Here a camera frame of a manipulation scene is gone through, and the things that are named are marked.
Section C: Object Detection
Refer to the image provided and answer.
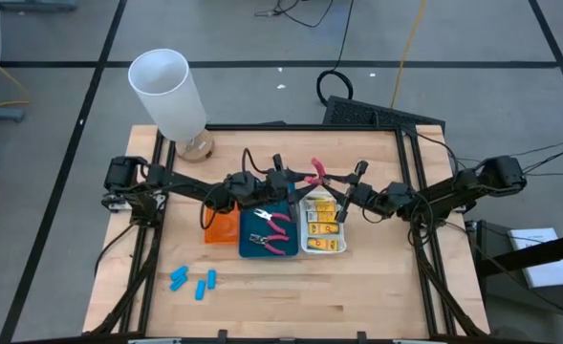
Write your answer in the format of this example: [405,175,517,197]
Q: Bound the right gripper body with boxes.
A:
[350,183,376,214]

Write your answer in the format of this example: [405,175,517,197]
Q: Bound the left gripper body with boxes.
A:
[259,165,295,204]

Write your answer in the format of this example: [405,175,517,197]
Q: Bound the white plastic bin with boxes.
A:
[298,186,349,255]

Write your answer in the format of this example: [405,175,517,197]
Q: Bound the blue plastic bin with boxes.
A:
[237,181,301,260]

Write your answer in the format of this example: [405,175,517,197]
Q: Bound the orange plastic basket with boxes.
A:
[203,203,242,246]

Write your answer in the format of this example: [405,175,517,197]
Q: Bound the black mesh panel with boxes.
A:
[322,95,446,130]

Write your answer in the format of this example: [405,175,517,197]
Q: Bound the black side table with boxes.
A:
[474,219,563,319]

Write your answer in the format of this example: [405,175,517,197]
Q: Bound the white booklet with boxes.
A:
[508,227,563,290]

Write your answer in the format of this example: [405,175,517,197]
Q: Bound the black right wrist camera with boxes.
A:
[354,161,370,187]

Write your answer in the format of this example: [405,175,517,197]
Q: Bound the black aluminium table frame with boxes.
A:
[87,122,488,344]

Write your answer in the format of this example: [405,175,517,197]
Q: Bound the black coiled cable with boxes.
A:
[314,0,357,109]

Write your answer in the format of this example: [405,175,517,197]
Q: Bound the yellow hanging cable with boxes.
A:
[389,0,429,110]

